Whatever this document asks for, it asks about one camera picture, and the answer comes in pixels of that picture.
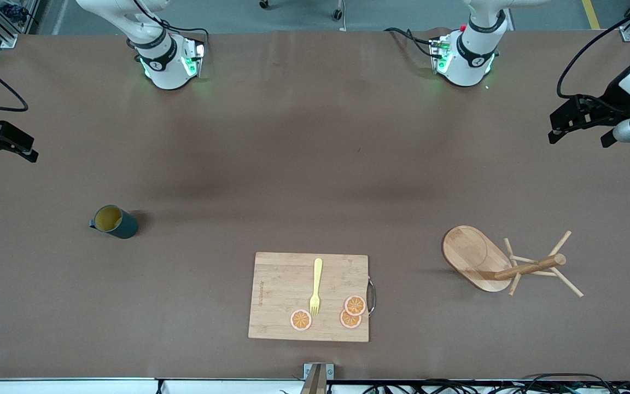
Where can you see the dark teal cup yellow inside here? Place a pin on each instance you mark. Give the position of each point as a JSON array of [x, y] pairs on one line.
[[121, 224]]

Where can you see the orange slice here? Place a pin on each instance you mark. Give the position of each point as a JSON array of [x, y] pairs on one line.
[[301, 320], [355, 305], [348, 320]]

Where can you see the wooden mug tree rack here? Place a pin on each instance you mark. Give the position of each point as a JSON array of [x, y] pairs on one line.
[[471, 254]]

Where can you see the yellow plastic fork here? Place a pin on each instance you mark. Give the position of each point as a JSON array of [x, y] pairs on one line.
[[318, 273]]

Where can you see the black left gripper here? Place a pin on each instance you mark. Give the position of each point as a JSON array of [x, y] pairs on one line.
[[608, 101]]

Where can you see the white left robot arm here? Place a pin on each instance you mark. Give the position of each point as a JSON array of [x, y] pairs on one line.
[[471, 54]]

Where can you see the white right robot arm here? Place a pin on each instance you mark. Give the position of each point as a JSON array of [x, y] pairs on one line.
[[164, 60]]

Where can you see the grey metal mounting bracket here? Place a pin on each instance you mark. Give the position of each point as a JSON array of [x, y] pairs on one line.
[[330, 370]]

